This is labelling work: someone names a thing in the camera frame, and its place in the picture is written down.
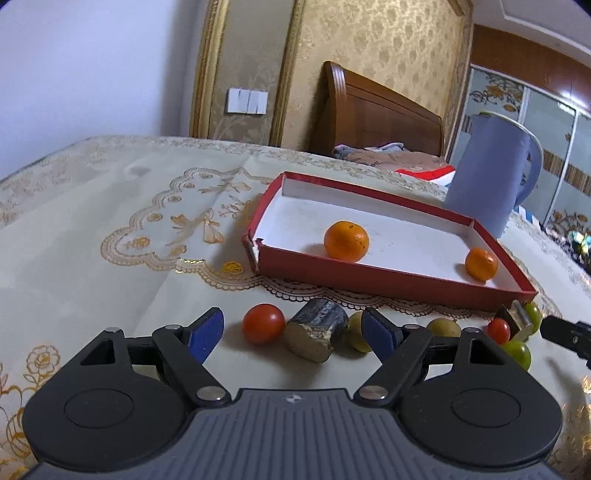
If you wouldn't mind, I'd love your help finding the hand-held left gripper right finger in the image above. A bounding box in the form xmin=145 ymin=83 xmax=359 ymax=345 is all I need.
xmin=353 ymin=308 xmax=519 ymax=409

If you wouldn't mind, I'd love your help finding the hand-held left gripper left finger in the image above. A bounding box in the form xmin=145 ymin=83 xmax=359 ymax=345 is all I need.
xmin=81 ymin=307 xmax=232 ymax=409

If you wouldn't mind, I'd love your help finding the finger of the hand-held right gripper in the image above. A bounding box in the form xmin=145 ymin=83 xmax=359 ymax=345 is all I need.
xmin=540 ymin=316 xmax=591 ymax=361
xmin=495 ymin=300 xmax=533 ymax=343

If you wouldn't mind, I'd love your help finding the green round fruit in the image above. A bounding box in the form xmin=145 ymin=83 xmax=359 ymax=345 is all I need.
xmin=522 ymin=302 xmax=544 ymax=336
xmin=501 ymin=340 xmax=532 ymax=373

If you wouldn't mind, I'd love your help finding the yellow-green round fruit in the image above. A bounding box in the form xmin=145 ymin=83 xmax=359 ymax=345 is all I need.
xmin=426 ymin=318 xmax=462 ymax=337
xmin=346 ymin=311 xmax=374 ymax=354

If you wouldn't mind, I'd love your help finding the small red cherry tomato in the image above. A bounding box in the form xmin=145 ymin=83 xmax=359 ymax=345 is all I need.
xmin=486 ymin=318 xmax=512 ymax=344

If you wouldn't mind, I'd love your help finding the sugarcane piece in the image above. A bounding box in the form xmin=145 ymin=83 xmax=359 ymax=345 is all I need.
xmin=283 ymin=298 xmax=350 ymax=363

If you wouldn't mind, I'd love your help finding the red cardboard tray box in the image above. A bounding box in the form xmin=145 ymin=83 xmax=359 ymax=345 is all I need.
xmin=242 ymin=172 xmax=539 ymax=311

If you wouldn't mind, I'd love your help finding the small orange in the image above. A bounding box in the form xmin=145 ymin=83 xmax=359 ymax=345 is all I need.
xmin=464 ymin=248 xmax=500 ymax=282

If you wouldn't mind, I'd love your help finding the dark patterned cloth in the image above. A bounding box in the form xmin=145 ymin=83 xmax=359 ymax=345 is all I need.
xmin=540 ymin=217 xmax=591 ymax=278

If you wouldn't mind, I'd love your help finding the large orange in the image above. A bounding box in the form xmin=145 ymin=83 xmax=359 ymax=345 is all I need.
xmin=323 ymin=220 xmax=370 ymax=264

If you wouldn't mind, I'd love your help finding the blue plastic pitcher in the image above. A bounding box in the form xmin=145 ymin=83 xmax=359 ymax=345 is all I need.
xmin=443 ymin=112 xmax=544 ymax=239

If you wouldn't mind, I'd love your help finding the brown striped blanket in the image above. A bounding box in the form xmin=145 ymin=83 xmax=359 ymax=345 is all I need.
xmin=342 ymin=148 xmax=459 ymax=188

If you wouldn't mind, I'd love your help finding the floral sliding wardrobe door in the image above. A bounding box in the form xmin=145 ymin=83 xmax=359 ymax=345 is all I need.
xmin=445 ymin=65 xmax=591 ymax=232

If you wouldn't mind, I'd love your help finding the grey crumpled cloth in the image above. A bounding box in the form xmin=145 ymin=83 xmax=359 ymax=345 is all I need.
xmin=332 ymin=143 xmax=408 ymax=160

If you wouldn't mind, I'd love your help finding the wooden bed headboard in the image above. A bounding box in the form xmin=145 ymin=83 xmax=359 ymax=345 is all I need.
xmin=308 ymin=61 xmax=446 ymax=162

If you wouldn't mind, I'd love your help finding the white wall light switch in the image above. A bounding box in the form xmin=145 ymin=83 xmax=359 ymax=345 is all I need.
xmin=225 ymin=89 xmax=269 ymax=116

